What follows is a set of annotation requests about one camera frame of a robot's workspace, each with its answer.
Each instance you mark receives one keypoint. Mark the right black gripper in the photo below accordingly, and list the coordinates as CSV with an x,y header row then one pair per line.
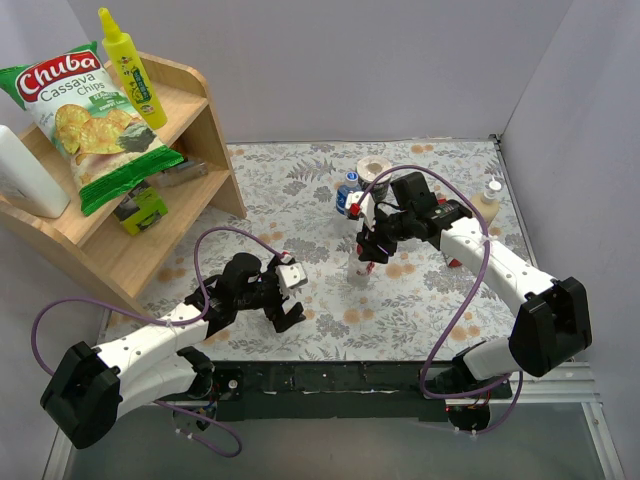
x,y
376,239

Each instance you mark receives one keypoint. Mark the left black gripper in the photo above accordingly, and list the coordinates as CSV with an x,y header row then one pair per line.
x,y
275,304

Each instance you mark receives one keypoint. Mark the red label cola bottle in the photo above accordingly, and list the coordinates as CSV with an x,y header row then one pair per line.
x,y
358,271

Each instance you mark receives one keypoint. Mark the blue label water bottle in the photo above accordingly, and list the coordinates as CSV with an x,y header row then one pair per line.
x,y
342,193

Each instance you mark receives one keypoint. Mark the blue white bottle cap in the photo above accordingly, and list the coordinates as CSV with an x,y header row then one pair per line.
x,y
352,176

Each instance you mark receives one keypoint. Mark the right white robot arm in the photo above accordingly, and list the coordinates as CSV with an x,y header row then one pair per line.
x,y
552,321

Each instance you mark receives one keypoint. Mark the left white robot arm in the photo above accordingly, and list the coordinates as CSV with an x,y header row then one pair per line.
x,y
94,386

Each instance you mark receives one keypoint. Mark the yellow squeeze bottle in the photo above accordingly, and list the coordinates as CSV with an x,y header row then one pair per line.
x,y
131,72

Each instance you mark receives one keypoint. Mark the tape roll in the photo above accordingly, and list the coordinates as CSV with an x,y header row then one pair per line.
x,y
370,167

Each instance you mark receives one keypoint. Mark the floral table mat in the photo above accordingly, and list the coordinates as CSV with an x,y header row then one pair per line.
x,y
289,193

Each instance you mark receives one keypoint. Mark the clear box on shelf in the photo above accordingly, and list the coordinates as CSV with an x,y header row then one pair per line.
x,y
189,169

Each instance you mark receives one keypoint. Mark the green box on shelf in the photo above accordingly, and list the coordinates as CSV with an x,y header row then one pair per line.
x,y
140,209

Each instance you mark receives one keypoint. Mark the wooden shelf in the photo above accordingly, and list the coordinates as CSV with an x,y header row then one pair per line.
x,y
96,251

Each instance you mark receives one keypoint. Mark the green cassava chips bag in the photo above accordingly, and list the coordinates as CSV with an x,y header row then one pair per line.
x,y
92,124

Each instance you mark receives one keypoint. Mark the white plastic container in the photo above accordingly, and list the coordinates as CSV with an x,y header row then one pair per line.
x,y
25,183

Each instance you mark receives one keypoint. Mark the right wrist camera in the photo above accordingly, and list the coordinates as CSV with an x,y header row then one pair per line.
x,y
361,205

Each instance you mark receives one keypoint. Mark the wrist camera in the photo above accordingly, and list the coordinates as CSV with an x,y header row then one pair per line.
x,y
361,205
291,277

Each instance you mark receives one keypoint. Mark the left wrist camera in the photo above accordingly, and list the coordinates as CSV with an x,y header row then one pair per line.
x,y
291,277

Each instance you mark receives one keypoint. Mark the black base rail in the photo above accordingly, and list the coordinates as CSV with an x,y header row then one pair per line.
x,y
268,390

